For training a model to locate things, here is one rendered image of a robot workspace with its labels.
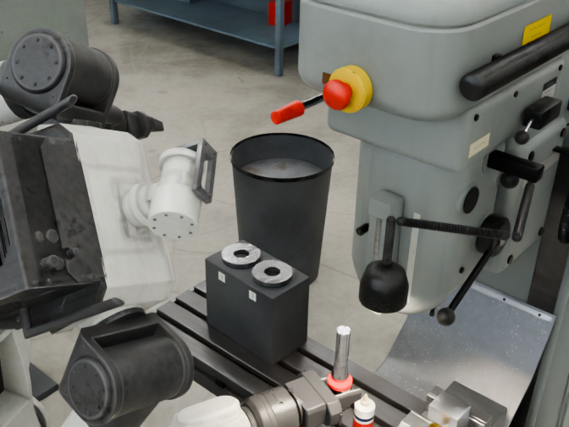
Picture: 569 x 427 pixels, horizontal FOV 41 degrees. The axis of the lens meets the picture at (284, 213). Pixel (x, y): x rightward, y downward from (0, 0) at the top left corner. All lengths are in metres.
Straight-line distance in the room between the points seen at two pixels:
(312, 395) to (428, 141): 0.53
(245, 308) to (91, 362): 0.76
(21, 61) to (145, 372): 0.45
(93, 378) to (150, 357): 0.08
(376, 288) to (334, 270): 2.66
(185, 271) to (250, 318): 2.05
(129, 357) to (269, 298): 0.66
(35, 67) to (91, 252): 0.26
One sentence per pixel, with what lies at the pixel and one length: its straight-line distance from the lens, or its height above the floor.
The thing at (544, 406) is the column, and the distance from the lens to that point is 1.91.
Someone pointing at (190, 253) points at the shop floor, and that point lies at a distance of 3.87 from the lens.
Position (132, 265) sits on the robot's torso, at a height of 1.54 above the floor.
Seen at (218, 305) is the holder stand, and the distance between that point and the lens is 1.78.
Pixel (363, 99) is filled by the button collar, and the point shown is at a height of 1.76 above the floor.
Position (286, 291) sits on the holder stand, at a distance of 1.64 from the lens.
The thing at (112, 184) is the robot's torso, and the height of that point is 1.62.
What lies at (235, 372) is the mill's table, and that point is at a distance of 1.72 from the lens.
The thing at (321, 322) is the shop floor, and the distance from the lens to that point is 3.42.
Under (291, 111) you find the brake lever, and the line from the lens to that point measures 1.07.
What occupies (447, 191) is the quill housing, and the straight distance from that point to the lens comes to 1.17.
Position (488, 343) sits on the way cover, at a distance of 1.78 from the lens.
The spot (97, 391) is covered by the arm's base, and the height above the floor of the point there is 1.45.
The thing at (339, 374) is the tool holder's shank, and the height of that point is 1.19.
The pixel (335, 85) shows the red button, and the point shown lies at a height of 1.78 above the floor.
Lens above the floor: 2.12
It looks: 30 degrees down
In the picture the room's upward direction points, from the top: 1 degrees clockwise
